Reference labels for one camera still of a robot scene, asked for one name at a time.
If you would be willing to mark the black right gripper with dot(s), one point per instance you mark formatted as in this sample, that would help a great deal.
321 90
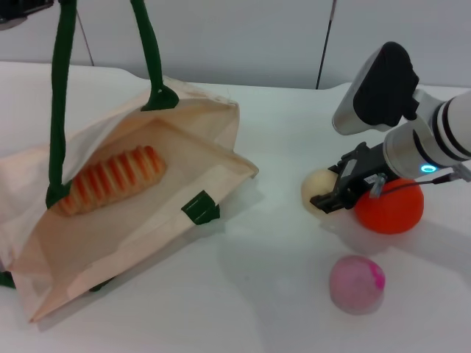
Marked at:
362 169

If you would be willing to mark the orange round fruit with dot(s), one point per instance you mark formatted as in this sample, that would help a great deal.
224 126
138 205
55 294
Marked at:
393 211

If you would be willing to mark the orange striped bread loaf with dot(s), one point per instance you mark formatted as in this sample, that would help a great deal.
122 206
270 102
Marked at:
114 180

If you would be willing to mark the pink round pastry ball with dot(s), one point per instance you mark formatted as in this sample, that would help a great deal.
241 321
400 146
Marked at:
355 285

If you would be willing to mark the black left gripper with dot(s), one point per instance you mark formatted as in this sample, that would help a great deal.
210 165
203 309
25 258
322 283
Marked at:
18 11

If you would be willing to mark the round beige egg yolk pastry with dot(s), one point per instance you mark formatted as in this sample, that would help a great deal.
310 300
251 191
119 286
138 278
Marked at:
318 185

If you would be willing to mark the black grey wrist camera box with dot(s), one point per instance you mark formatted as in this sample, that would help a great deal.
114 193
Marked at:
382 92

